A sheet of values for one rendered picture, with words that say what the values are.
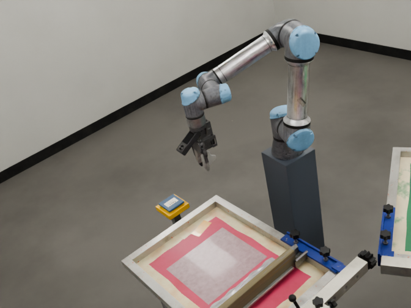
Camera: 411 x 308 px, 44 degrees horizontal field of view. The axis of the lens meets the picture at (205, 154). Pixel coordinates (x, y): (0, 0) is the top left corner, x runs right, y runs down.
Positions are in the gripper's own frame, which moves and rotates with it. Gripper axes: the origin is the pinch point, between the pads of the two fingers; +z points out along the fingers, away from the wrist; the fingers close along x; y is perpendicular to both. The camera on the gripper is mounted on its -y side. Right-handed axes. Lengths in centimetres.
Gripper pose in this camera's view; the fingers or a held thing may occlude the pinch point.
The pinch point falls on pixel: (203, 166)
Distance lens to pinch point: 212.9
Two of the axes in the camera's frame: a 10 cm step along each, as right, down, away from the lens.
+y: 8.1, -4.5, 3.7
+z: 2.0, 8.2, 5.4
